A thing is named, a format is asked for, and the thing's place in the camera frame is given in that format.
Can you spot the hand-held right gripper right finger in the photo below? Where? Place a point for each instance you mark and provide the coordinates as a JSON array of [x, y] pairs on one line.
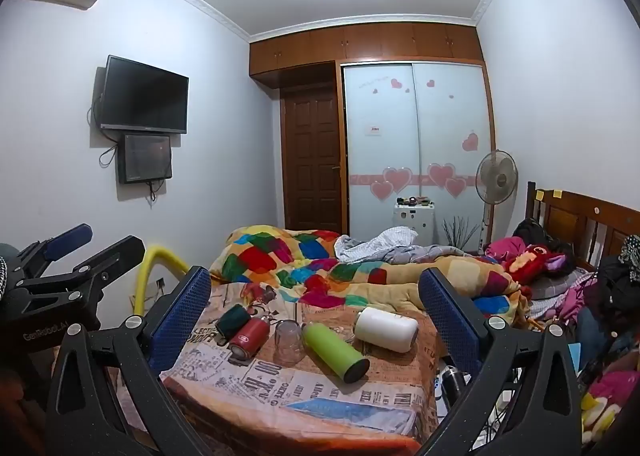
[[450, 323]]

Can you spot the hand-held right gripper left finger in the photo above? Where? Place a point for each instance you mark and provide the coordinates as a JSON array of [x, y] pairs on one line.
[[184, 317]]

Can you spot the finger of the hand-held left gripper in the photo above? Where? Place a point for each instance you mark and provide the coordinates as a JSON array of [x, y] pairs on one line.
[[65, 241], [112, 258]]

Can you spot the dark green cup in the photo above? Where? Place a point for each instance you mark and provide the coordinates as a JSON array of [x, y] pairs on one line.
[[232, 322]]

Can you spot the white cylindrical bottle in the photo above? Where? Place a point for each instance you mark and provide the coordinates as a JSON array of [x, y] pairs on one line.
[[386, 329]]

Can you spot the red cup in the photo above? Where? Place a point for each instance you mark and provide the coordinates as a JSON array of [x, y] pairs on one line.
[[248, 339]]

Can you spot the clear glass cup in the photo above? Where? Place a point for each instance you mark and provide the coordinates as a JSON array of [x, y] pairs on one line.
[[287, 342]]

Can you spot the green bottle black cap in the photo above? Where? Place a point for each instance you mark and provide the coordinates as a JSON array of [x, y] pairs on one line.
[[331, 348]]

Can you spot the yellow foam tube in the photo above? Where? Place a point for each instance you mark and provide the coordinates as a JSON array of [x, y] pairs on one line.
[[150, 256]]

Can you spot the dark dried twig plant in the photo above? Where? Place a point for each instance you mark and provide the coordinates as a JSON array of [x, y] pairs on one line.
[[460, 235]]

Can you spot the pink cloth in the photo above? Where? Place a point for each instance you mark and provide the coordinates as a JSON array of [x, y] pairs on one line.
[[502, 248]]

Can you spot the grey white crumpled cloth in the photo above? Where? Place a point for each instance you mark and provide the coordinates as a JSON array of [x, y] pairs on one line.
[[385, 243]]

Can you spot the small white cabinet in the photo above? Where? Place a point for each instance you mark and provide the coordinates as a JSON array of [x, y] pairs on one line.
[[414, 223]]

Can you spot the red plush toy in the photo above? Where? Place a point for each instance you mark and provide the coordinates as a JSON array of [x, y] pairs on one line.
[[537, 261]]

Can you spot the colourful patchwork quilt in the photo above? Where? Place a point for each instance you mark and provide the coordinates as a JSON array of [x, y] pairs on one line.
[[280, 261]]

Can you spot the newspaper print covered table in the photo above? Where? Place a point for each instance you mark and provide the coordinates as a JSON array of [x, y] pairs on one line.
[[280, 396]]

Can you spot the white standing fan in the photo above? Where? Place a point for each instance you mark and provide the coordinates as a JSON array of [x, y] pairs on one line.
[[496, 175]]

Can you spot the brown wooden headboard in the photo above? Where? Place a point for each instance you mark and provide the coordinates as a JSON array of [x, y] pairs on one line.
[[585, 221]]

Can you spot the pile of dark clothes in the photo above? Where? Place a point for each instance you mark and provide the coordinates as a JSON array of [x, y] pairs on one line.
[[617, 286]]

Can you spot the yellow plush toy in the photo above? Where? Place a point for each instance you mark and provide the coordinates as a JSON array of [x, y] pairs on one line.
[[597, 416]]

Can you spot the white sliding door wardrobe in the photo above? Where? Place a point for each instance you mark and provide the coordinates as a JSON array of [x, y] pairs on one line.
[[415, 135]]

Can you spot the brown wooden door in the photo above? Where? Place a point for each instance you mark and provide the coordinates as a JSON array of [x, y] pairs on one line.
[[312, 160]]

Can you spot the brown overhead wooden cabinets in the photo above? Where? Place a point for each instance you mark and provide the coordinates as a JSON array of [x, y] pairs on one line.
[[360, 48]]

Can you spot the small black wall monitor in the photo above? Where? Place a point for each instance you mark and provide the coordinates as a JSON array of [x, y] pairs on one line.
[[146, 158]]

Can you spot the wall-mounted black television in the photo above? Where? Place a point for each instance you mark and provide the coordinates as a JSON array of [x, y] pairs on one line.
[[142, 94]]

